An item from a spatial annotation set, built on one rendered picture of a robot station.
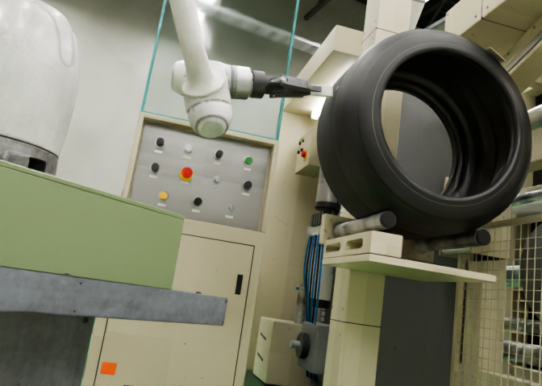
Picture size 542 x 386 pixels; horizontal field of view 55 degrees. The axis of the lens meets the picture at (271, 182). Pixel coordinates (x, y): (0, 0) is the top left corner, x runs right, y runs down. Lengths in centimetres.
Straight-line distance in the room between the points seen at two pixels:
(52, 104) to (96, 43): 1023
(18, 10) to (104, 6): 1054
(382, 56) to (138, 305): 103
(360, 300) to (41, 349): 118
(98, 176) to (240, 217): 837
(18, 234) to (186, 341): 141
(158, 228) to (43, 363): 22
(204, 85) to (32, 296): 77
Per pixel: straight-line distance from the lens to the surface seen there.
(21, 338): 72
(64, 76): 80
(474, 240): 151
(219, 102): 123
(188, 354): 195
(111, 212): 65
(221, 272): 195
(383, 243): 136
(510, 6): 184
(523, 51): 188
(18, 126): 76
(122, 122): 1058
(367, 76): 143
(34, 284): 57
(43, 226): 60
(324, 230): 167
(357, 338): 174
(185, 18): 123
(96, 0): 1137
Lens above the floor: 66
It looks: 12 degrees up
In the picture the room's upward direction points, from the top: 8 degrees clockwise
